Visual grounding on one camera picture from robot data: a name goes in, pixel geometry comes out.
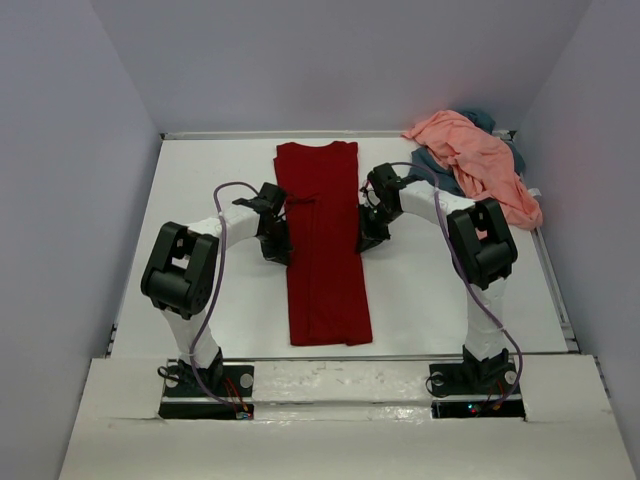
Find aluminium back table rail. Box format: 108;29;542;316
159;128;519;141

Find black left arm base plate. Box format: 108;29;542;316
157;361;255;421

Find aluminium right table rail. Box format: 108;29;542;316
531;228;581;354

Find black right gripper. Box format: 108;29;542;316
355;202;401;254

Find red t shirt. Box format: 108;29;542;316
274;141;373;347

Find aluminium front table rail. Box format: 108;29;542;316
224;353;463;363

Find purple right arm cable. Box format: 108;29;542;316
389;162;525;411

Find teal blue t shirt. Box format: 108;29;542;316
409;109;526;197

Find aluminium table rail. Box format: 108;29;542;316
224;353;463;363
159;128;519;141
531;228;581;354

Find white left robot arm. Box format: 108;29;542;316
141;182;293;398

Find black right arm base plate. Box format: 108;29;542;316
425;363;526;420

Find pink t shirt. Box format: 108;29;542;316
403;110;543;231

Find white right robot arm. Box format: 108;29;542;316
357;163;522;400

